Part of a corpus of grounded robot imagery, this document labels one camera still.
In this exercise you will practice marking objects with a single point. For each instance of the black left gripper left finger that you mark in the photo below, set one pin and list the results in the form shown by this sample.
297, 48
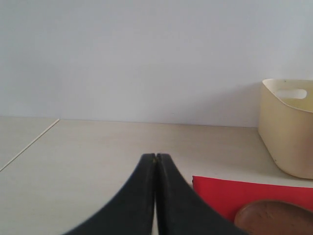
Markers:
131, 210

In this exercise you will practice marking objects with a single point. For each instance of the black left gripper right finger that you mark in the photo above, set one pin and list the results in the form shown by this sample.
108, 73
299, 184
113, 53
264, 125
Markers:
179, 209

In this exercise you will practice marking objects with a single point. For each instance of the red table cloth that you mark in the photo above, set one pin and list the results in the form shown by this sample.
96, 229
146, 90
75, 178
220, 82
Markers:
227, 196

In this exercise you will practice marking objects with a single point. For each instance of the brown wooden plate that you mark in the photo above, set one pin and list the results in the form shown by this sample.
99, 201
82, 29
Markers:
272, 217

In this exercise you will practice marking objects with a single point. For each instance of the cream plastic bin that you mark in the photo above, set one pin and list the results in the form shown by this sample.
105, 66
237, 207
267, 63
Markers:
286, 124

